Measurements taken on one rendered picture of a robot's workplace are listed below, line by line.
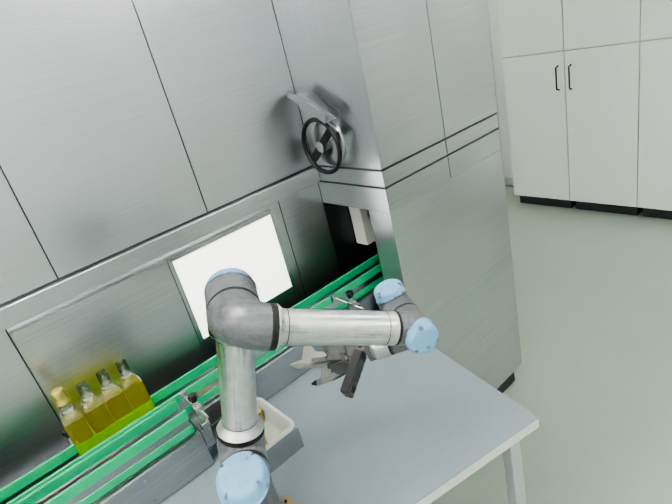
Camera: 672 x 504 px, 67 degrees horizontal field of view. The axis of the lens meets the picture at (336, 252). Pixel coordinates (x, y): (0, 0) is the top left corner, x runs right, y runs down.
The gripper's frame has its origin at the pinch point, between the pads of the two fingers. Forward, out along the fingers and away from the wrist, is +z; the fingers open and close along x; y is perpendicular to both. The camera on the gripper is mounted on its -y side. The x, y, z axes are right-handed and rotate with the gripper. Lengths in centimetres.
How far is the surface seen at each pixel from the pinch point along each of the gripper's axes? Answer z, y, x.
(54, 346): 67, 27, 15
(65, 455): 74, 1, -2
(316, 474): 9.1, -17.1, -26.7
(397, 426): -15.5, -8.1, -36.4
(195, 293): 36, 46, -10
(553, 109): -178, 240, -195
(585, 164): -187, 201, -226
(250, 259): 18, 59, -18
